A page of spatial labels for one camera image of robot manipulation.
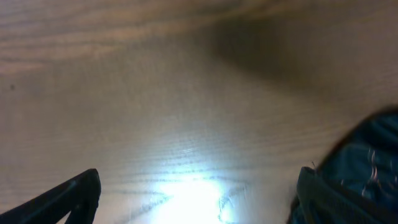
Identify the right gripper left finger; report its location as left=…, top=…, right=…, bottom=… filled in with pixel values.
left=1, top=169, right=101, bottom=224

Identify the black patterned printed shirt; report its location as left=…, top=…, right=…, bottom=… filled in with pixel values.
left=287, top=107, right=398, bottom=224

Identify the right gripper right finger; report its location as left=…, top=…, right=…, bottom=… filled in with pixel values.
left=297, top=167, right=397, bottom=224

